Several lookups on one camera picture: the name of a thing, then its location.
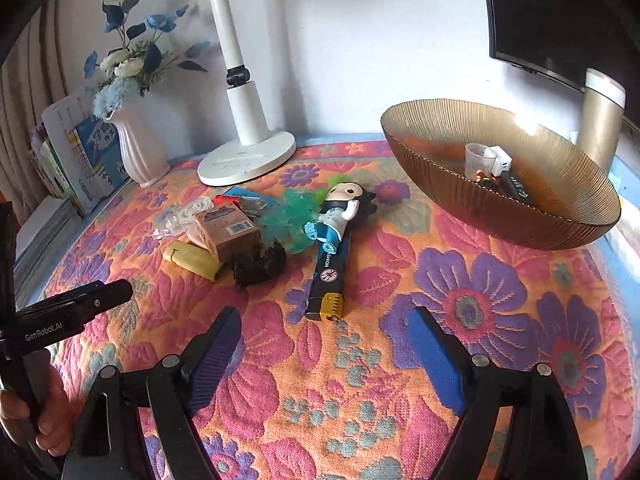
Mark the floral quilted tablecloth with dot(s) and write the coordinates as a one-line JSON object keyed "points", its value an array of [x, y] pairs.
{"points": [[400, 285]]}

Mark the clear lighter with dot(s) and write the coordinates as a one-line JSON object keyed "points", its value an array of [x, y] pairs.
{"points": [[255, 206]]}

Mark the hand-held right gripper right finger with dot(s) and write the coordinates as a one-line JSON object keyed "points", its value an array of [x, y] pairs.
{"points": [[435, 355]]}

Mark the clear plastic bottle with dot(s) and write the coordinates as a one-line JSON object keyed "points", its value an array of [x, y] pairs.
{"points": [[175, 220]]}

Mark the beige curtain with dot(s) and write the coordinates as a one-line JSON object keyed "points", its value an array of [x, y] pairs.
{"points": [[25, 110]]}

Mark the amber ribbed glass bowl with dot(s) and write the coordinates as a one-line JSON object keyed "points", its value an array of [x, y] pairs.
{"points": [[500, 220]]}

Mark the large black lighter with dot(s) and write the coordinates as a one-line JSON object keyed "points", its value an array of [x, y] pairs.
{"points": [[327, 280]]}

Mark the white desk lamp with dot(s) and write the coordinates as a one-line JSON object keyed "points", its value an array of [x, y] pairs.
{"points": [[245, 110]]}

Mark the red lighter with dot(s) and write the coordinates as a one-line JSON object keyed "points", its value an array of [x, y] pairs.
{"points": [[225, 200]]}

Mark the green spiky rubber toy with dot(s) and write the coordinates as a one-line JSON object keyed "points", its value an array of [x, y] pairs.
{"points": [[290, 215]]}

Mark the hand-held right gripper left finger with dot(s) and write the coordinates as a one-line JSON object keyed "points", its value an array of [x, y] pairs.
{"points": [[220, 350]]}

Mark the gold cylinder with white cap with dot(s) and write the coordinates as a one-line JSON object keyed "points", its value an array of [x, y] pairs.
{"points": [[600, 130]]}

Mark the pack of pens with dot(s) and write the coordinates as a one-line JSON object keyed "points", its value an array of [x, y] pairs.
{"points": [[240, 192]]}

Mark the person's left hand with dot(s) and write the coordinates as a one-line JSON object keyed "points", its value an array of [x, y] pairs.
{"points": [[52, 410]]}

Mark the black wall television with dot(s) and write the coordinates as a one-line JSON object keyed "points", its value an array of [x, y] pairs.
{"points": [[550, 10]]}

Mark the small brown cardboard box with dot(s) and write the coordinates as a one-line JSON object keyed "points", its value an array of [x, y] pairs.
{"points": [[225, 232]]}

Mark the small clear plastic cup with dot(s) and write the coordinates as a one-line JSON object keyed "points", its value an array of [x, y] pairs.
{"points": [[475, 160]]}

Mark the row of upright books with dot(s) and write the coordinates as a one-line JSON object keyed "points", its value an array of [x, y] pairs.
{"points": [[75, 160]]}

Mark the black remote control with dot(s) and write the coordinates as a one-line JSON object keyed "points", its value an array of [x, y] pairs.
{"points": [[522, 190]]}

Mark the white plug adapter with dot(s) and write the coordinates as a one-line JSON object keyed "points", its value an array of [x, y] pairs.
{"points": [[500, 160]]}

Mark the blue and white artificial flowers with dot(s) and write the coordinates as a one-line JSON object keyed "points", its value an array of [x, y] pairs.
{"points": [[125, 67]]}

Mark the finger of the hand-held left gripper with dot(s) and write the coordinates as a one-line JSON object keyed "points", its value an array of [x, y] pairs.
{"points": [[107, 295]]}

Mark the black hair clip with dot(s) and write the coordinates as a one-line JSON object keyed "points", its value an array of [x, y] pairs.
{"points": [[260, 265]]}

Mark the monkey figurine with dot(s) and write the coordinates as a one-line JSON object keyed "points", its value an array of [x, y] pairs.
{"points": [[340, 215]]}

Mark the yellow plastic case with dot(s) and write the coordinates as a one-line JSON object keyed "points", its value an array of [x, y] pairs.
{"points": [[192, 257]]}

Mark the white ribbed vase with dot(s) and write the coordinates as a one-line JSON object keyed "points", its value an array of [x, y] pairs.
{"points": [[135, 145]]}

